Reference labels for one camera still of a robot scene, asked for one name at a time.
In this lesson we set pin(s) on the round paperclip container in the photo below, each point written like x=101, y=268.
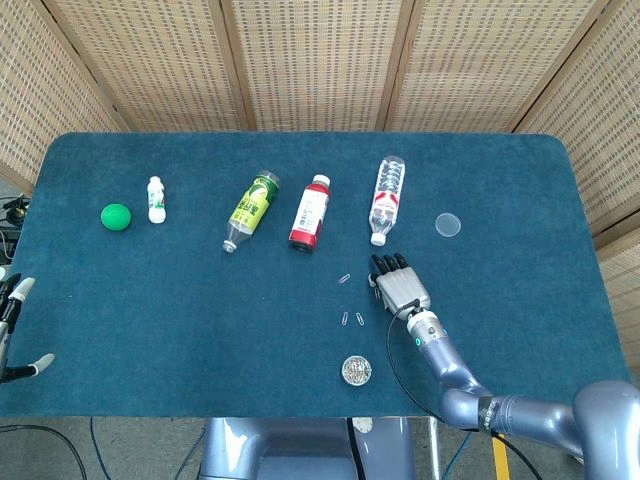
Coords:
x=356, y=371

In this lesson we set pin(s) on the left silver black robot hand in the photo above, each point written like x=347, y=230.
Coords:
x=9, y=305

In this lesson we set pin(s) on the green yellow label bottle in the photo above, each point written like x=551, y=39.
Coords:
x=252, y=210

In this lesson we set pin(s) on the metal table leg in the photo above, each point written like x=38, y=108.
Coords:
x=434, y=450

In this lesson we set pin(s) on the red drink bottle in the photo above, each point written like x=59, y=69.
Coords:
x=310, y=215

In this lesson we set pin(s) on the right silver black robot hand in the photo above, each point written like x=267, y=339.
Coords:
x=402, y=290

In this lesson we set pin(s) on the green ball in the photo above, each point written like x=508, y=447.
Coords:
x=116, y=217

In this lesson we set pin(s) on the small white drink bottle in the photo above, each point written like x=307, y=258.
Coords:
x=156, y=200

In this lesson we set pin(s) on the blue-grey robot torso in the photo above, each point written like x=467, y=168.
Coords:
x=280, y=450

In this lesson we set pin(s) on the woven wooden folding screen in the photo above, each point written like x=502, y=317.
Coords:
x=320, y=60

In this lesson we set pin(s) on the blue table mat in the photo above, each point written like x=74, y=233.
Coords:
x=200, y=310

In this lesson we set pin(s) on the clear water bottle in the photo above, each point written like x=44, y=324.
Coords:
x=386, y=200

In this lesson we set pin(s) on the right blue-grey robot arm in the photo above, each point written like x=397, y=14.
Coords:
x=450, y=360

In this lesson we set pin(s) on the clear plastic lid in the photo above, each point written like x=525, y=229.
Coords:
x=448, y=224

